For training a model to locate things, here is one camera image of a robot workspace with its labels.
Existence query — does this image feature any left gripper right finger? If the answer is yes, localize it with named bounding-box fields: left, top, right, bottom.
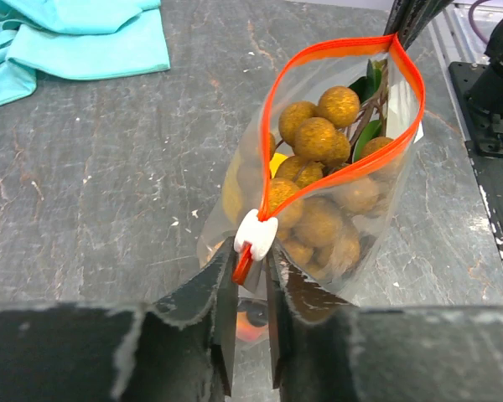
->
left=266, top=242, right=357, bottom=389

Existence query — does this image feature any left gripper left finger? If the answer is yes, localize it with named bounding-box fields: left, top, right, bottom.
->
left=155, top=238, right=238, bottom=396

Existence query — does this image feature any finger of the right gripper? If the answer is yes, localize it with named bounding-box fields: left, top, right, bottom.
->
left=384, top=0, right=452, bottom=49

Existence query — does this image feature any orange toy fruit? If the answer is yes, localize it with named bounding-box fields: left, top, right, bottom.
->
left=236, top=312, right=268, bottom=343

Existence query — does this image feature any yellow toy fruit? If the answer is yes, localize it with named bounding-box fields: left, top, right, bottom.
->
left=221, top=153, right=301, bottom=229

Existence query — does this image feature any clear zip top bag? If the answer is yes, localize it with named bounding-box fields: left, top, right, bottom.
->
left=197, top=34, right=425, bottom=343

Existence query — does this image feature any brown longan bunch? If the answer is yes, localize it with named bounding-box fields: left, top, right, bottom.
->
left=234, top=58, right=403, bottom=277

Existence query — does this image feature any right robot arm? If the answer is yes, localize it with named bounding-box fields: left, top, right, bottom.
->
left=384, top=1, right=503, bottom=158

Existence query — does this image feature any teal cloth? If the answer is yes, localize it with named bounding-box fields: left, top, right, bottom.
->
left=0, top=1, right=170, bottom=106

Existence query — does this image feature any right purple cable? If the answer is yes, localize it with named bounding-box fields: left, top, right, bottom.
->
left=468, top=0, right=494, bottom=45

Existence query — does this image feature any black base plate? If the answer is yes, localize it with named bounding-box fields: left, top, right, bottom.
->
left=448, top=61, right=503, bottom=309

